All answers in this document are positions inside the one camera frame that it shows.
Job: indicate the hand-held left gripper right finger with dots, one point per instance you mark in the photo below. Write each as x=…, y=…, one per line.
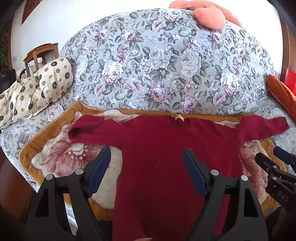
x=195, y=173

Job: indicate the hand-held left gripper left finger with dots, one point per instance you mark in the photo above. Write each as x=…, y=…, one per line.
x=99, y=171

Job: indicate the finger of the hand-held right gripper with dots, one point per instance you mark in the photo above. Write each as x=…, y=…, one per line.
x=266, y=162
x=285, y=157

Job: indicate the dark bag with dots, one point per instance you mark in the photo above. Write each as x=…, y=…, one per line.
x=9, y=81

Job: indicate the plush flower print blanket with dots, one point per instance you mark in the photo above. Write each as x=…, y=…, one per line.
x=69, y=157

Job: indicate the green plant shelf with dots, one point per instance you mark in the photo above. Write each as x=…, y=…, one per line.
x=4, y=51

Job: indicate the orange cushion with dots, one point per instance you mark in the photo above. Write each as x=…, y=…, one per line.
x=282, y=92

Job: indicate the wooden chair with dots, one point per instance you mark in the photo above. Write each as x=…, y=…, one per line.
x=34, y=54

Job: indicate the peach plush toy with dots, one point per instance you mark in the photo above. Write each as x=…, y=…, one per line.
x=208, y=16

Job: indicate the red knit sweater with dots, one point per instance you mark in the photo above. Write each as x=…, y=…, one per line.
x=157, y=150

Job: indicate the cream medallion print pillow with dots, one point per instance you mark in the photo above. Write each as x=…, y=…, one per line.
x=53, y=78

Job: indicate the floral quilt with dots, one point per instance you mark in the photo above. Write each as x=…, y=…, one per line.
x=161, y=62

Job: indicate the wooden lattice frame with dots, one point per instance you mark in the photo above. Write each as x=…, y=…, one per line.
x=27, y=11

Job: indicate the red box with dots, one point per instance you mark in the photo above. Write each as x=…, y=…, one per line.
x=291, y=78

